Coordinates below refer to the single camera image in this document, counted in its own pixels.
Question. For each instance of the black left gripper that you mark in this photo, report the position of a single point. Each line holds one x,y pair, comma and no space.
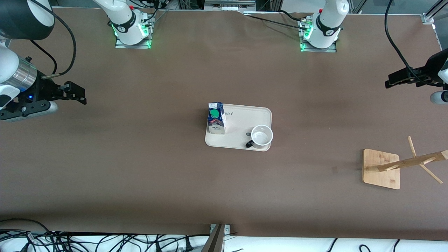
429,71

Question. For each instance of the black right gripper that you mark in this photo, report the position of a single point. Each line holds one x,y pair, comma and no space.
44,89

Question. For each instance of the blue milk carton green cap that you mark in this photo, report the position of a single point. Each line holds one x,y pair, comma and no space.
216,120

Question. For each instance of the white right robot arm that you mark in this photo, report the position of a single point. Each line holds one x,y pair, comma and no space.
21,17

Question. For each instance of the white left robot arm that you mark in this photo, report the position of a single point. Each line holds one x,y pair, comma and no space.
327,21

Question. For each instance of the wooden mug tree stand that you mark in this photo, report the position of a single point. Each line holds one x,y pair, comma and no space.
381,171

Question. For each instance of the cream rabbit print tray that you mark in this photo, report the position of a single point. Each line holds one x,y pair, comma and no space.
238,129

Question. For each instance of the grey metal equipment box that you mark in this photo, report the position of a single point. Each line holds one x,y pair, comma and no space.
229,4

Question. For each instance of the aluminium frame profile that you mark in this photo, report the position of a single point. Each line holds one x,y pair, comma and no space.
432,14

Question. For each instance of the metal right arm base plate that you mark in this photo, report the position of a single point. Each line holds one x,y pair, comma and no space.
122,45

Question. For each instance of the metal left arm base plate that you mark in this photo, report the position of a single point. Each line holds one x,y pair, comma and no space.
318,50

